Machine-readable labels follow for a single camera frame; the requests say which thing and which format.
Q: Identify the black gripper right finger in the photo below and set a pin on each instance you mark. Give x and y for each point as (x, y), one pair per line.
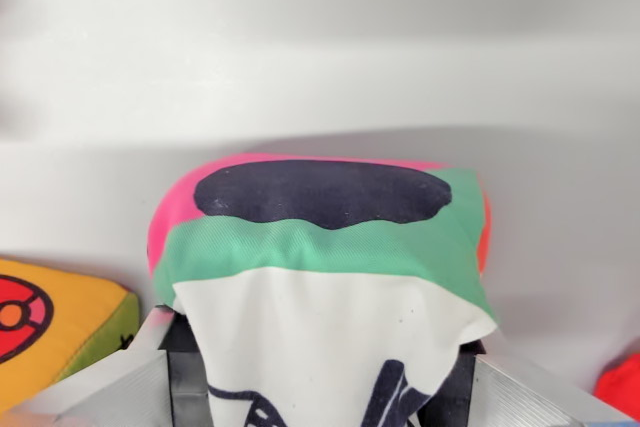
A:
(500, 397)

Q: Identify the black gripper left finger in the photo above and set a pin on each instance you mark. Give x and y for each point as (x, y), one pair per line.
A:
(125, 387)

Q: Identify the fabric cube with bird print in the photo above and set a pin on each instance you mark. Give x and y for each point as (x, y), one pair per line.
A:
(325, 257)

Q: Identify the white plastic bin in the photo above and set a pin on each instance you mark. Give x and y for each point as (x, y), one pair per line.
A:
(320, 72)

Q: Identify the orange fabric cube red ball print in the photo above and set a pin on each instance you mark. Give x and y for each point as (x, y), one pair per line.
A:
(55, 327)

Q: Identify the red fabric block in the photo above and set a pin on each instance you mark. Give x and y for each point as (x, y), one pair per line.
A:
(620, 387)

